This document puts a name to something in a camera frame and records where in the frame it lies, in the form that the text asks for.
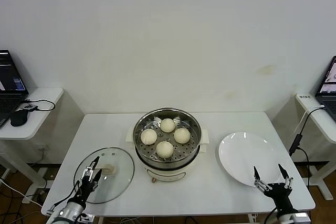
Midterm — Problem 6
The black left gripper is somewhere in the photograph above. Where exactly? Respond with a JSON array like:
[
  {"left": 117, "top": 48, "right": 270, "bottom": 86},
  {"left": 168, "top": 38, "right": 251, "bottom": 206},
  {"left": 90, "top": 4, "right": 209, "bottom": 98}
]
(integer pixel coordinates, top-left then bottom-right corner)
[{"left": 76, "top": 155, "right": 102, "bottom": 202}]

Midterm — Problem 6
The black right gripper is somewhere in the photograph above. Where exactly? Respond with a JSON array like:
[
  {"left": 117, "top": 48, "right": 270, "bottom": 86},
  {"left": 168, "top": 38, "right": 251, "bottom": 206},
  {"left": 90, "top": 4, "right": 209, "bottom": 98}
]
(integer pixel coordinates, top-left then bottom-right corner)
[{"left": 253, "top": 163, "right": 299, "bottom": 214}]

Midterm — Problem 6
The glass lid with cream handle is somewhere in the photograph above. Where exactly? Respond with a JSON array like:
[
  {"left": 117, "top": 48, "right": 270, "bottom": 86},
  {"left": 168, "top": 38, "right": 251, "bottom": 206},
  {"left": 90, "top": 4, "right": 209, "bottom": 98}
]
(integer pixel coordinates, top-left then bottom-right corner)
[{"left": 73, "top": 147, "right": 135, "bottom": 204}]

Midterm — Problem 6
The white steamed baozi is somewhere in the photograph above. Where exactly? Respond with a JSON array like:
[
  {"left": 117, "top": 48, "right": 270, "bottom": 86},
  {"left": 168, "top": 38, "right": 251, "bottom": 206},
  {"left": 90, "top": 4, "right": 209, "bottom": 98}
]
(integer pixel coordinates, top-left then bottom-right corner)
[
  {"left": 140, "top": 129, "right": 158, "bottom": 146},
  {"left": 160, "top": 118, "right": 176, "bottom": 133},
  {"left": 155, "top": 141, "right": 174, "bottom": 158},
  {"left": 173, "top": 127, "right": 192, "bottom": 144}
]

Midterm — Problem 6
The stainless perforated steamer basket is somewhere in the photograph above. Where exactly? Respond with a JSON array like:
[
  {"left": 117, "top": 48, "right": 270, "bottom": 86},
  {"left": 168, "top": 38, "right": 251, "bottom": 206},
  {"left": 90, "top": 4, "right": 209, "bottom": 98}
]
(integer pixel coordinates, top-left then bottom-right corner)
[{"left": 125, "top": 108, "right": 211, "bottom": 168}]

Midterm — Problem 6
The white round plate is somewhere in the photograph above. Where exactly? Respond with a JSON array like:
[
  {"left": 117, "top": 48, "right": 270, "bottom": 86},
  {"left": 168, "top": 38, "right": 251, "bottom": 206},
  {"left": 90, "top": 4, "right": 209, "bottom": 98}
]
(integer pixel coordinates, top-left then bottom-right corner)
[{"left": 218, "top": 131, "right": 283, "bottom": 188}]

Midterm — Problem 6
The white side desk with label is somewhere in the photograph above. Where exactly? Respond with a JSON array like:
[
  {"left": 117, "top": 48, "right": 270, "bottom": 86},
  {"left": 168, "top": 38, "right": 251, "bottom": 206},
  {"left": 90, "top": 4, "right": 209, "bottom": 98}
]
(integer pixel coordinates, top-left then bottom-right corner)
[{"left": 294, "top": 93, "right": 336, "bottom": 200}]

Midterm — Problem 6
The white side desk with mouse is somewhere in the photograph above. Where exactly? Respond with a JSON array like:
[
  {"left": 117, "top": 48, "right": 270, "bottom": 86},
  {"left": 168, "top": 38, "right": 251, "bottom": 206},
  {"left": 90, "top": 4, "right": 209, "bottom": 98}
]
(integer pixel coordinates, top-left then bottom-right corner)
[{"left": 0, "top": 87, "right": 64, "bottom": 204}]

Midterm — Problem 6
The cream electric cooking pot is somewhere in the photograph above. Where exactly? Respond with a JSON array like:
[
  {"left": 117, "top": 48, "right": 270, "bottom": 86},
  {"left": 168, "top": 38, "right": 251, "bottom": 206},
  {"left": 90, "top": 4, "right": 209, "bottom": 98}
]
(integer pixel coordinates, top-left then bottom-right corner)
[{"left": 125, "top": 140, "right": 208, "bottom": 184}]

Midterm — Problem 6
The black computer mouse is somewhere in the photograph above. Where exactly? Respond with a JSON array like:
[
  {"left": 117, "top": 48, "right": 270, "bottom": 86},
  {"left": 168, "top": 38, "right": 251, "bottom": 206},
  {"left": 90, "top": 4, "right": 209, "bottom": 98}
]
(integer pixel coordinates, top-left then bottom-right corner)
[{"left": 9, "top": 109, "right": 28, "bottom": 127}]

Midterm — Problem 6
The grey laptop with light screen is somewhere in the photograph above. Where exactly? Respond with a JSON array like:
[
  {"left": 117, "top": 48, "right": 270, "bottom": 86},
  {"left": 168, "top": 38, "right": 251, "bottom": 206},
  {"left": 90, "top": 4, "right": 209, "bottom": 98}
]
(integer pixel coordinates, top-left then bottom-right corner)
[{"left": 314, "top": 55, "right": 336, "bottom": 122}]

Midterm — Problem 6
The black laptop with dark screen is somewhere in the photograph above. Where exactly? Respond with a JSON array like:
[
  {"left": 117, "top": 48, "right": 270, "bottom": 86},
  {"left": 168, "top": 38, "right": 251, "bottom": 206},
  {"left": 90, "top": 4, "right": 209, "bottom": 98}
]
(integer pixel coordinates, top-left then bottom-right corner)
[{"left": 0, "top": 49, "right": 29, "bottom": 130}]

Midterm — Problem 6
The black cable with inline adapter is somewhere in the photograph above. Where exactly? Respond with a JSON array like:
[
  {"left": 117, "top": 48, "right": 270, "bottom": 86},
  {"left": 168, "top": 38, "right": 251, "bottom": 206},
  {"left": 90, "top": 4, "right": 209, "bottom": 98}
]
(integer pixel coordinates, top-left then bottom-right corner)
[{"left": 288, "top": 105, "right": 326, "bottom": 188}]

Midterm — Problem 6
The white thin cable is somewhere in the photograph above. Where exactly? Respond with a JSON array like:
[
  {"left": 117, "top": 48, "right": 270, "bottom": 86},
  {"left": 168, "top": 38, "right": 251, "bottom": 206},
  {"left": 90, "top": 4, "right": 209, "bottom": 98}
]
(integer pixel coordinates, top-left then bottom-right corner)
[{"left": 293, "top": 104, "right": 325, "bottom": 133}]

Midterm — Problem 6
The black looped desk cable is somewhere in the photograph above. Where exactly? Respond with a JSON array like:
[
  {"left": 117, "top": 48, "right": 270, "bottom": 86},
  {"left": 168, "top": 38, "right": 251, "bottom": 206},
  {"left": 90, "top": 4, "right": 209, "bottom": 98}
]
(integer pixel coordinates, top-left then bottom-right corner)
[{"left": 22, "top": 99, "right": 56, "bottom": 112}]

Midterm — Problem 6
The white floor cable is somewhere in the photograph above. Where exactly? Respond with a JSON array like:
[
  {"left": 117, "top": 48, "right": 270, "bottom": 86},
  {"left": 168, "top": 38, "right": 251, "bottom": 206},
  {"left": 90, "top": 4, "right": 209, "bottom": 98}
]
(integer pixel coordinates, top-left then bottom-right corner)
[{"left": 0, "top": 178, "right": 44, "bottom": 206}]

